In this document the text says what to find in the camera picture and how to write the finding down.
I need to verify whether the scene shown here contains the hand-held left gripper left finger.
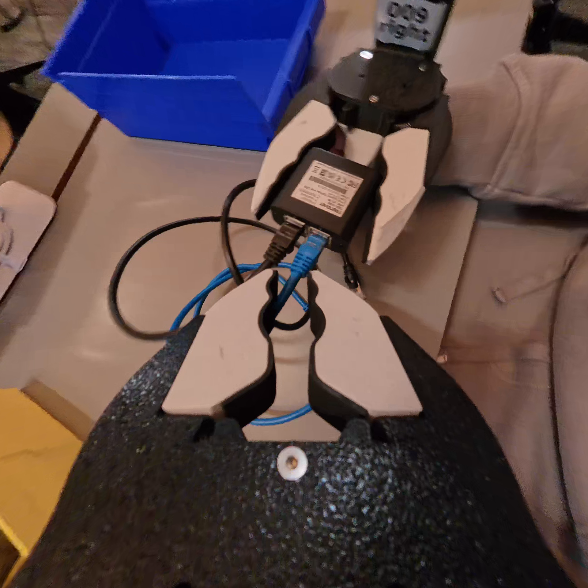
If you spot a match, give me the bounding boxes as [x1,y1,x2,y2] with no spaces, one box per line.
[162,269,278,421]

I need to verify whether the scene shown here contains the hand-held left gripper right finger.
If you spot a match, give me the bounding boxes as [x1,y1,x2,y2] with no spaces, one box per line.
[307,271,424,432]

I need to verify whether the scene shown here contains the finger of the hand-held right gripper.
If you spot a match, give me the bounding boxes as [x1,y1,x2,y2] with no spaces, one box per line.
[364,128,432,266]
[250,99,340,220]

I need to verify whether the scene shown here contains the black power adapter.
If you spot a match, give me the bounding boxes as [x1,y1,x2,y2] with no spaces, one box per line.
[270,147,382,253]

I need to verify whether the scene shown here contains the black network cable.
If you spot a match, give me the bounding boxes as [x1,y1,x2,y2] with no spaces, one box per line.
[109,179,364,341]

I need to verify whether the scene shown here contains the blue network cable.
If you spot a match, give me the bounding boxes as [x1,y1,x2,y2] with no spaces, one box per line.
[170,230,331,425]

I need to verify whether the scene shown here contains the grey desk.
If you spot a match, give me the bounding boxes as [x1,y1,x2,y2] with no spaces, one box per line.
[0,0,533,442]

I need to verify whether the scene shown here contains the blue plastic bin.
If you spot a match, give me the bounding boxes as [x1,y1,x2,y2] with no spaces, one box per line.
[41,0,327,152]

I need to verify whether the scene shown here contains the person's grey hoodie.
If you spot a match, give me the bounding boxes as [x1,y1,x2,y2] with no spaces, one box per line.
[439,202,588,588]

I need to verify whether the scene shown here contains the yellow container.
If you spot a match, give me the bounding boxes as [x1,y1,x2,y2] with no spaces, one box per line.
[0,388,83,588]

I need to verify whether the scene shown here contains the white rounded pad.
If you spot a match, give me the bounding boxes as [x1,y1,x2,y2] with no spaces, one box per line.
[0,180,57,299]

